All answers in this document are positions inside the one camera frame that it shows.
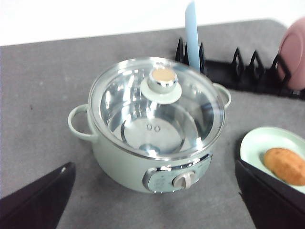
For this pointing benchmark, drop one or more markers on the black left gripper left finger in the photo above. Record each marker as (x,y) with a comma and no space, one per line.
(41,204)

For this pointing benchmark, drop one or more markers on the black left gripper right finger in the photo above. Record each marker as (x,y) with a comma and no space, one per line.
(273,204)

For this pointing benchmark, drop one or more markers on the brown potato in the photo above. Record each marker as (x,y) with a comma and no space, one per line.
(285,165)

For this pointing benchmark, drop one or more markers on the green plate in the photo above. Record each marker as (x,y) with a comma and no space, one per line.
(255,141)

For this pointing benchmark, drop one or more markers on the glass steamer lid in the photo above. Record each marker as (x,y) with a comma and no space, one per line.
(155,108)

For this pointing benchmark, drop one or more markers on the green electric steamer pot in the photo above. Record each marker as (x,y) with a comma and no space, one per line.
(145,175)

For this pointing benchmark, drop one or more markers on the black plate rack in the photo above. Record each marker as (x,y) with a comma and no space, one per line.
(255,77)

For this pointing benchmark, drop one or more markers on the pink plate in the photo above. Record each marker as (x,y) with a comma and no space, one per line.
(292,54)

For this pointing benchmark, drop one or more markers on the blue plate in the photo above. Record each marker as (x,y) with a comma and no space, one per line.
(191,36)

